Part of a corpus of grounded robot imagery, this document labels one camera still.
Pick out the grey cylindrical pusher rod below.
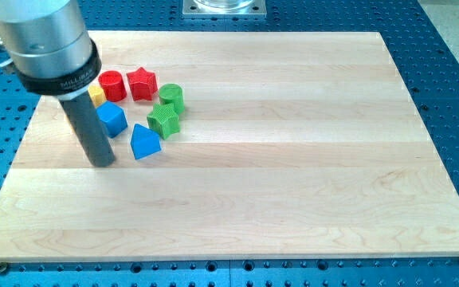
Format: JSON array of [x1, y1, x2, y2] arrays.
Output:
[[58, 92, 115, 167]]

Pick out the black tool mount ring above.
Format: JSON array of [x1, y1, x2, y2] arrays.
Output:
[[16, 38, 102, 96]]

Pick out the yellow block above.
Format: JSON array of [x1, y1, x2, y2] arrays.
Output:
[[88, 85, 107, 108]]

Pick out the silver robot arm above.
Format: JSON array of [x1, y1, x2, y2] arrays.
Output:
[[0, 0, 115, 167]]

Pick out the blue cube block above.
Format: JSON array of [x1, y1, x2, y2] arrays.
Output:
[[96, 101, 128, 138]]

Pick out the red cylinder block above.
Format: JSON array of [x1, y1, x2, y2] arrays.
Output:
[[98, 70, 127, 102]]

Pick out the red star block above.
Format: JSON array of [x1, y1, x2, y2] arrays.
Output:
[[127, 67, 158, 101]]

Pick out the blue triangular block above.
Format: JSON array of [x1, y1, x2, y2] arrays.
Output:
[[131, 124, 162, 159]]

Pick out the green star block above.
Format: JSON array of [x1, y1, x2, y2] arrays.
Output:
[[147, 104, 180, 140]]

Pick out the green cylinder block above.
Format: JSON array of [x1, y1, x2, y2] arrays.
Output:
[[159, 83, 185, 115]]

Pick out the left board clamp screw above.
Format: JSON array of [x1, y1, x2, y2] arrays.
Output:
[[0, 262, 10, 275]]

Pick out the light wooden board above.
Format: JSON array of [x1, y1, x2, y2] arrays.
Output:
[[0, 31, 459, 262]]

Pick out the clear robot base plate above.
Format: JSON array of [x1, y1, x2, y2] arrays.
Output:
[[182, 0, 267, 18]]

